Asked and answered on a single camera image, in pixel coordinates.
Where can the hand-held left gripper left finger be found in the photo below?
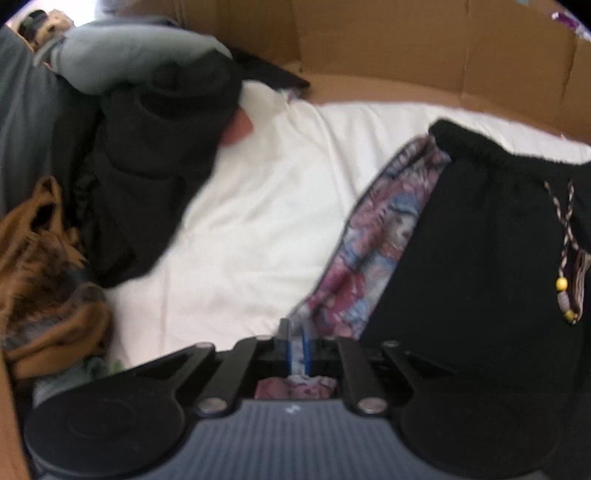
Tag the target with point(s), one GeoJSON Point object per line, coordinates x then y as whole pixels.
{"type": "Point", "coordinates": [286, 350]}

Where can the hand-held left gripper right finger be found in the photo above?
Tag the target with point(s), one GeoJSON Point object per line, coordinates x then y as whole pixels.
{"type": "Point", "coordinates": [306, 350]}

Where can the black shorts with patterned trim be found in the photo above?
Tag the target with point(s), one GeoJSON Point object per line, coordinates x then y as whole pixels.
{"type": "Point", "coordinates": [485, 258]}

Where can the cream bear print blanket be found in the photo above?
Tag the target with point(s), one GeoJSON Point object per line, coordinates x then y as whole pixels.
{"type": "Point", "coordinates": [258, 221]}

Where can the grey garment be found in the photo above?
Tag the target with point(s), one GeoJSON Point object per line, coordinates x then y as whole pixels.
{"type": "Point", "coordinates": [74, 376]}

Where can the black garment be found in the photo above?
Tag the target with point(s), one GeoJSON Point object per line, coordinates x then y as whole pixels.
{"type": "Point", "coordinates": [152, 161]}

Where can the brown garment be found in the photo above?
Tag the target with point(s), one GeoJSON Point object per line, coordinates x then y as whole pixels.
{"type": "Point", "coordinates": [41, 286]}

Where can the dark flat cloth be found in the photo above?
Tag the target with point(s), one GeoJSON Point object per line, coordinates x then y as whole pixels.
{"type": "Point", "coordinates": [272, 71]}

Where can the brown cardboard sheet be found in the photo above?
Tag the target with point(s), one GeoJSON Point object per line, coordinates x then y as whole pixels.
{"type": "Point", "coordinates": [392, 50]}

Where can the grey neck pillow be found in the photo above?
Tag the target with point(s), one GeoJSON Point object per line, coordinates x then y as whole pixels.
{"type": "Point", "coordinates": [124, 50]}

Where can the small teddy bear toy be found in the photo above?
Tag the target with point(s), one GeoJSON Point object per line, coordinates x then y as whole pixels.
{"type": "Point", "coordinates": [46, 25]}

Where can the purple and white refill pouch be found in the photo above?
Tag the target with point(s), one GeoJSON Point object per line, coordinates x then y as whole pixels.
{"type": "Point", "coordinates": [565, 21]}

